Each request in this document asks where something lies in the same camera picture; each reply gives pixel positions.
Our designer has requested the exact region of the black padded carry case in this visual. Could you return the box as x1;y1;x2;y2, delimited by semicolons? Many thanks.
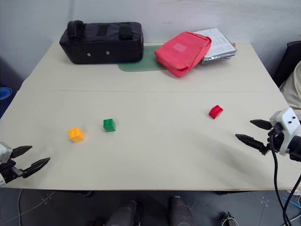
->
58;20;145;65

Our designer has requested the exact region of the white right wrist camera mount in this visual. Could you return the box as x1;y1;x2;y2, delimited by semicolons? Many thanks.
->
269;107;301;157

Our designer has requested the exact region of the person in beige clothing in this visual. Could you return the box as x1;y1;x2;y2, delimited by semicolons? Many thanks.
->
279;62;301;116

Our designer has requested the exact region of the white floor cable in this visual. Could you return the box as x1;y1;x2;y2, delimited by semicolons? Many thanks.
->
0;188;56;223

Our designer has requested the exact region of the blue floor cable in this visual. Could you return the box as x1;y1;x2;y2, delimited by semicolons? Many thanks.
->
281;187;301;209

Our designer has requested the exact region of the green mat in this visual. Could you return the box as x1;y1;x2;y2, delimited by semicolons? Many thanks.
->
117;45;170;73

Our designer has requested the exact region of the black chair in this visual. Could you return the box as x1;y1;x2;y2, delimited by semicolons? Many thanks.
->
273;40;301;88

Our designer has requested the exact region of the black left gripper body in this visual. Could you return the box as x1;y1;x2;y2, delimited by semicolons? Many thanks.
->
0;158;24;184

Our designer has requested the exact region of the red toy brick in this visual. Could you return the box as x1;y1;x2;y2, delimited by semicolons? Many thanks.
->
208;105;224;120

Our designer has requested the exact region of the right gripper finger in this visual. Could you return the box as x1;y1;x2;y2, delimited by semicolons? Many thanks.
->
235;133;269;155
249;119;274;130

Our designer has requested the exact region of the blue bucket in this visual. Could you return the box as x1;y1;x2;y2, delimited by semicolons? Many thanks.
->
0;87;13;118

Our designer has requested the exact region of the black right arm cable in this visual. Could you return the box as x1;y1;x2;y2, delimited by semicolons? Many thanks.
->
268;128;301;226

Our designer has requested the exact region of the silver printed foil package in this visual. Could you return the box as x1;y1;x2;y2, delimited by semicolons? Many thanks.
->
192;28;237;65

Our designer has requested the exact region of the red fabric pouch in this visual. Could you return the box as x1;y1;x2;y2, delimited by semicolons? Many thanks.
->
154;31;213;79

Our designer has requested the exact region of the orange toy brick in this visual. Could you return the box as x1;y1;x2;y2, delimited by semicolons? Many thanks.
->
68;127;86;143

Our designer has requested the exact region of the dark rounded shape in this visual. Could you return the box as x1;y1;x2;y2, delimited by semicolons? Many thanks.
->
168;195;196;226
104;200;143;226

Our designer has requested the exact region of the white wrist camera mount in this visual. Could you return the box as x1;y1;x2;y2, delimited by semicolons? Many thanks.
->
269;107;301;157
0;142;13;164

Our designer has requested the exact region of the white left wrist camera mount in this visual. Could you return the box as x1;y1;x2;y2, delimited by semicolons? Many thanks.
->
0;142;13;164

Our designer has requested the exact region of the green toy brick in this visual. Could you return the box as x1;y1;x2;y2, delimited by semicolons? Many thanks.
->
103;118;117;133

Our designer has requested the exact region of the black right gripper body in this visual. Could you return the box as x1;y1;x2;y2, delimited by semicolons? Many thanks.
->
266;123;285;153

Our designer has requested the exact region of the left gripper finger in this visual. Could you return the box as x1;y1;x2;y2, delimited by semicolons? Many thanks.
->
11;145;33;159
22;157;51;179

